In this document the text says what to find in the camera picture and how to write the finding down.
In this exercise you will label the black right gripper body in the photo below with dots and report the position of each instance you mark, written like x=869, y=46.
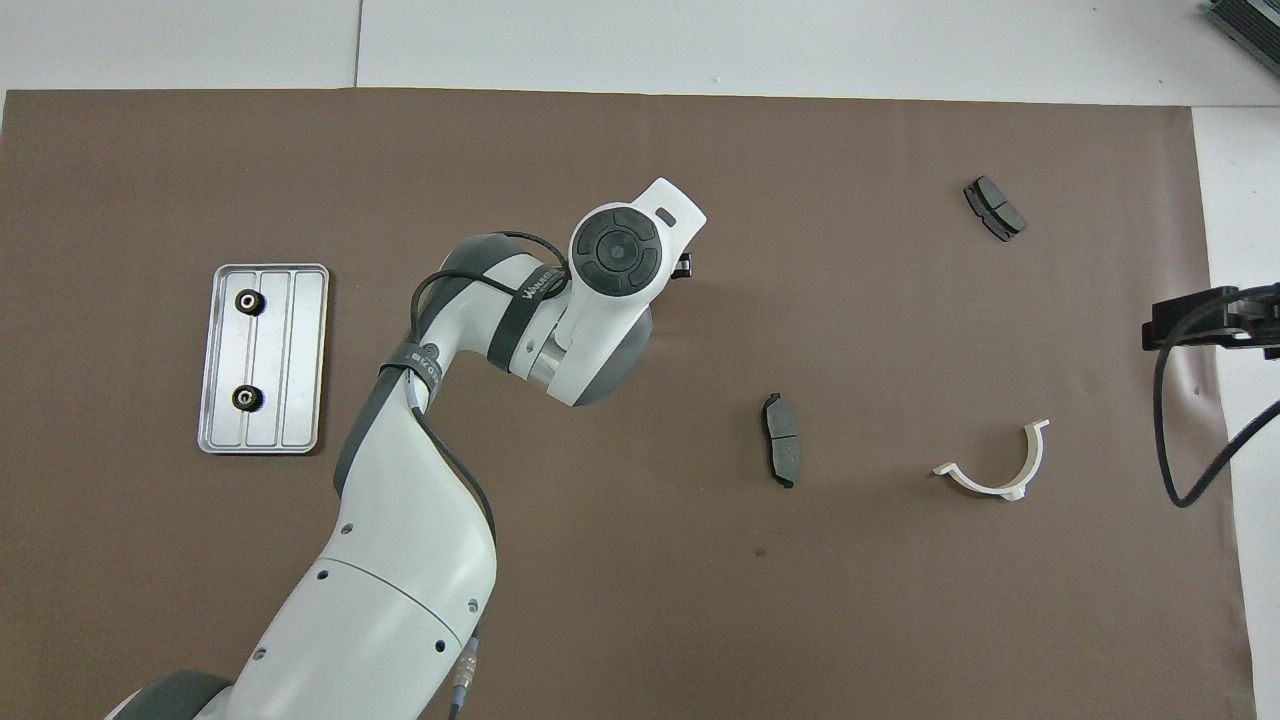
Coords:
x=1262, y=320

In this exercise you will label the large black bearing gear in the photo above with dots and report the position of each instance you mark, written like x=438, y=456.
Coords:
x=239, y=398
x=241, y=301

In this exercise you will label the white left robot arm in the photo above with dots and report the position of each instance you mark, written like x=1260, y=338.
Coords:
x=400, y=560

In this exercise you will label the silver metal tray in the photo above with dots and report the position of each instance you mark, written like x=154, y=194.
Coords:
x=300, y=360

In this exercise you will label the thin grey brake pad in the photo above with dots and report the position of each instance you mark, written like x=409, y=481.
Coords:
x=782, y=440

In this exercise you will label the thick dark brake pad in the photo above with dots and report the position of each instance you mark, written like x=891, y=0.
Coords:
x=995, y=208

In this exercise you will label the white semicircular plastic clamp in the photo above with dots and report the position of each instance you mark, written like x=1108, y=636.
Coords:
x=1000, y=490

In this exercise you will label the grey ribbed equipment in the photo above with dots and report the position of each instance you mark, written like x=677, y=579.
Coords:
x=1255, y=25

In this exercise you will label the brown table mat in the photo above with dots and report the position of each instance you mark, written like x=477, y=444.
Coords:
x=650, y=600

